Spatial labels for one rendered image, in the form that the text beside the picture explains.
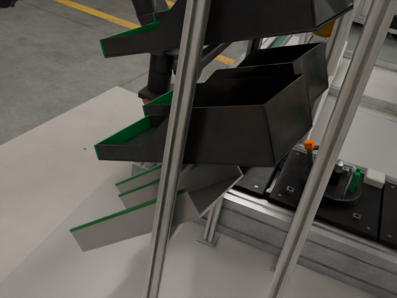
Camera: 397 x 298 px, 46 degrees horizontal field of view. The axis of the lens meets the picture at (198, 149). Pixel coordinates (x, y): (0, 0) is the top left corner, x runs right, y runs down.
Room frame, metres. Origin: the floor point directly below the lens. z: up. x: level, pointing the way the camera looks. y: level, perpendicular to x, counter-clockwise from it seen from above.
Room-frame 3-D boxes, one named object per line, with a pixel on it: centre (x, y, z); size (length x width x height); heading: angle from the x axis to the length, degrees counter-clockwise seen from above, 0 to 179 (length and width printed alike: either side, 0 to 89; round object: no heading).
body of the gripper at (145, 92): (1.07, 0.13, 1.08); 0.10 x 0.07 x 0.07; 164
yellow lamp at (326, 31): (1.14, -0.24, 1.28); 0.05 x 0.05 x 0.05
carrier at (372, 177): (0.92, -0.32, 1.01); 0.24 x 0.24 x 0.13; 74
